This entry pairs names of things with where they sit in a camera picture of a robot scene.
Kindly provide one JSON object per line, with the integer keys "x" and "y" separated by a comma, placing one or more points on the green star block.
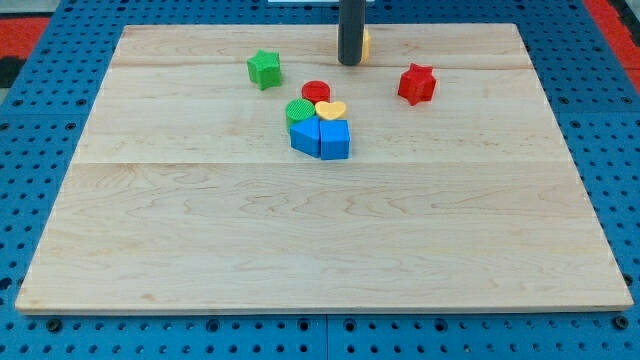
{"x": 264, "y": 69}

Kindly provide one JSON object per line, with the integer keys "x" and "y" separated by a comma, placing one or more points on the red star block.
{"x": 417, "y": 84}

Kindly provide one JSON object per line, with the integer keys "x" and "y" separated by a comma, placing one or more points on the blue cube block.
{"x": 334, "y": 139}

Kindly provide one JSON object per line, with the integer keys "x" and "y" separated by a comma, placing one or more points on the blue pentagon block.
{"x": 305, "y": 136}

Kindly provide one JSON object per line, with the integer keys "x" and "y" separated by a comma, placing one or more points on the yellow heart block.
{"x": 330, "y": 110}

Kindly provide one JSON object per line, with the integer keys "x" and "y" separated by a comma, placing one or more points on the green cylinder block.
{"x": 298, "y": 110}

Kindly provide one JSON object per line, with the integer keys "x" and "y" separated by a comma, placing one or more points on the red cylinder block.
{"x": 316, "y": 91}

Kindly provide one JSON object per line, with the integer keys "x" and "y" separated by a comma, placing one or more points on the light wooden board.
{"x": 185, "y": 197}

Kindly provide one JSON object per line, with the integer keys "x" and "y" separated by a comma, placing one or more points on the yellow block behind pointer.
{"x": 366, "y": 45}

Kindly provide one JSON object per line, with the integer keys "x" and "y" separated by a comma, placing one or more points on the black cylindrical pointer tool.
{"x": 351, "y": 31}

